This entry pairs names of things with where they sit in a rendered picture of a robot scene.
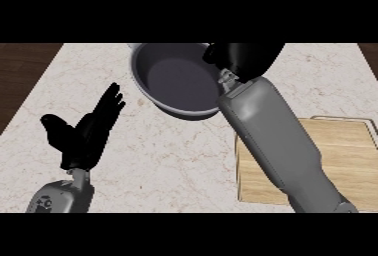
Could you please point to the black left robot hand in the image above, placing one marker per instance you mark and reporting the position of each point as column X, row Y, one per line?
column 85, row 136

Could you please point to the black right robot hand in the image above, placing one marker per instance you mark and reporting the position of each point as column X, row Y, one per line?
column 245, row 58

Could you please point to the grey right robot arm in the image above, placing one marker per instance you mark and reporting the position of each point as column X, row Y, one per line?
column 277, row 140

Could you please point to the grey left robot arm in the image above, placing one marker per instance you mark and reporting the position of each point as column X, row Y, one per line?
column 60, row 195

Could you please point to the grey metal pot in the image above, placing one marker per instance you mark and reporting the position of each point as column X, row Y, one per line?
column 171, row 80

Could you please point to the wooden tray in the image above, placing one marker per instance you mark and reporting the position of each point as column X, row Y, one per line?
column 344, row 163

